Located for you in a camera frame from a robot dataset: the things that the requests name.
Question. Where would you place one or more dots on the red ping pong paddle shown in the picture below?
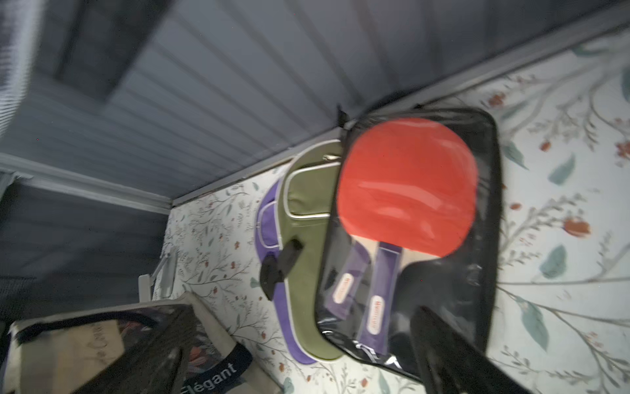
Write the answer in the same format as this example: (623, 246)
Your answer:
(414, 223)

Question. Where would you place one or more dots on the floral canvas tote bag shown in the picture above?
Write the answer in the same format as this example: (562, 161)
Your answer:
(165, 346)

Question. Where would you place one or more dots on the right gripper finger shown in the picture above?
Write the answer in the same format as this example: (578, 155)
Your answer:
(449, 364)

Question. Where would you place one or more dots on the white folding phone stand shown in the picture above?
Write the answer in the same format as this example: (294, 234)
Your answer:
(161, 280)

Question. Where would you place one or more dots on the olive green paddle cover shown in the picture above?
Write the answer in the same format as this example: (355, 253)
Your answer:
(304, 199)

